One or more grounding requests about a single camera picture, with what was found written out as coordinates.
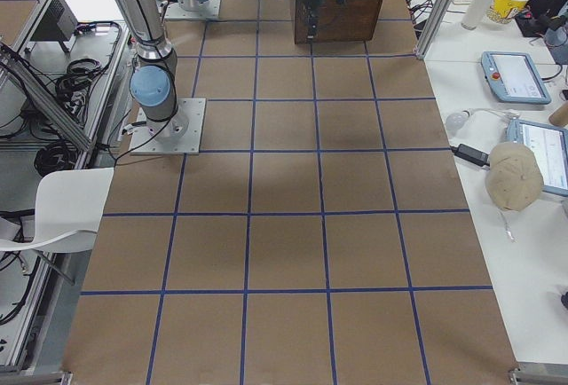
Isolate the aluminium frame post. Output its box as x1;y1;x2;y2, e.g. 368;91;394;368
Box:
415;0;452;59

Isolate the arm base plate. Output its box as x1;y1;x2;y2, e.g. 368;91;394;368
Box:
163;0;221;21
129;98;206;155

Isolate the white light bulb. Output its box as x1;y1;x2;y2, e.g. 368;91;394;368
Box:
445;110;472;134

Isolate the upper blue teach pendant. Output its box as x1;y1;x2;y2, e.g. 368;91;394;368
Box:
480;51;551;105

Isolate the white plastic chair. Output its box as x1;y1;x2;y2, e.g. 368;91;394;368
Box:
1;168;114;254

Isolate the beige baseball cap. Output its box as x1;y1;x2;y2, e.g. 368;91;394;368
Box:
485;142;544;211

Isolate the grey control box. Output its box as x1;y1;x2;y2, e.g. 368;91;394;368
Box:
31;0;78;53

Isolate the dark brown wooden cabinet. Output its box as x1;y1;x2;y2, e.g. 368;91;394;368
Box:
291;0;383;44

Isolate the yellow popcorn cup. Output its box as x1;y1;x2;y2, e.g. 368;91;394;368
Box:
486;0;530;24

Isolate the black power adapter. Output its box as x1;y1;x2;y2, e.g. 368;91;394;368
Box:
451;144;490;167

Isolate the lower blue teach pendant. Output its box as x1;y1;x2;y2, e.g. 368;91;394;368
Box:
506;119;567;197

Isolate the blue teach pendant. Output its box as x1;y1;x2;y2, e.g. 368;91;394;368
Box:
480;51;551;105
506;119;567;197

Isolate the black cable bundle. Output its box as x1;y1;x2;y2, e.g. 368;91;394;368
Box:
54;58;111;111

